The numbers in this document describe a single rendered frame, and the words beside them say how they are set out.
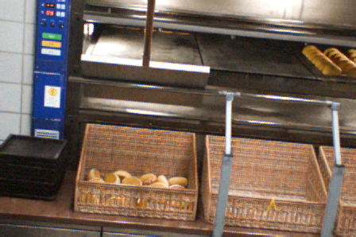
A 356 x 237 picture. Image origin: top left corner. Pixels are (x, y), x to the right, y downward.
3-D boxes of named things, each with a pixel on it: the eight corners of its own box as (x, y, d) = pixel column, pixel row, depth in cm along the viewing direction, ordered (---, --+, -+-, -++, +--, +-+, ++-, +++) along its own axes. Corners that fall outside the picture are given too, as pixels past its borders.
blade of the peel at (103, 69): (209, 72, 291) (210, 67, 292) (80, 60, 288) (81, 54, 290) (199, 107, 324) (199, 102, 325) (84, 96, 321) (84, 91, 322)
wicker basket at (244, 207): (198, 184, 355) (204, 134, 347) (304, 193, 358) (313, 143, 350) (203, 224, 308) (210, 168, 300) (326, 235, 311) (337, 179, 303)
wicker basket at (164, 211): (82, 172, 352) (85, 122, 344) (190, 181, 356) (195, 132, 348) (71, 212, 306) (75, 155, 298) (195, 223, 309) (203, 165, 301)
